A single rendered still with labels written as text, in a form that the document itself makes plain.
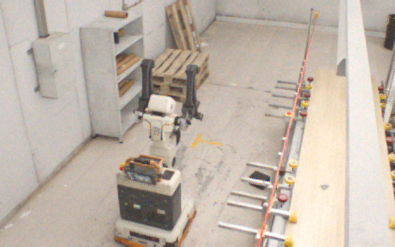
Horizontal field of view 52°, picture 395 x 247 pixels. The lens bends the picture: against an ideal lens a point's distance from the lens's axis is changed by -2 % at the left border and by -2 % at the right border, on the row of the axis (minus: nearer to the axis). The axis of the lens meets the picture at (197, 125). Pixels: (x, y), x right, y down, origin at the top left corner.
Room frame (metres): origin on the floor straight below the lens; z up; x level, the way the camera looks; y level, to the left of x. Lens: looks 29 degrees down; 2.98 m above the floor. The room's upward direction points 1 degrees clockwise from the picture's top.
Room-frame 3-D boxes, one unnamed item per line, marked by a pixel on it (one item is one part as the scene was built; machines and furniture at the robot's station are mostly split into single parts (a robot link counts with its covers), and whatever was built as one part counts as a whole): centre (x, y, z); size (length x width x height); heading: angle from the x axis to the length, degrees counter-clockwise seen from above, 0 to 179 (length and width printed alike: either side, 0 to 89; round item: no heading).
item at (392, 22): (8.94, -4.43, 0.36); 0.59 x 0.58 x 0.73; 163
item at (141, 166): (3.00, 0.42, 0.87); 0.23 x 0.15 x 0.11; 72
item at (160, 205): (3.03, 0.42, 0.59); 0.55 x 0.34 x 0.83; 72
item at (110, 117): (5.25, 1.09, 0.78); 0.90 x 0.45 x 1.55; 163
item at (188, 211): (3.11, 0.39, 0.16); 0.67 x 0.64 x 0.25; 162
